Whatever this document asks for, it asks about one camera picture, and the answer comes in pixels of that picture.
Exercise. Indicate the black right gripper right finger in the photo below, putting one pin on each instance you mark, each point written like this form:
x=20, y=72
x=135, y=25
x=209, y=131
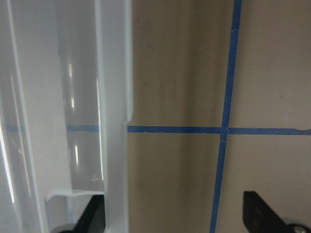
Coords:
x=258, y=217

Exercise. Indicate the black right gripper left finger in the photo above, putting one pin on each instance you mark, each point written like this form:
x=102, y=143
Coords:
x=92, y=219

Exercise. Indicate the clear plastic box lid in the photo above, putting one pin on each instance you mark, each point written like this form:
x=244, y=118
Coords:
x=66, y=97

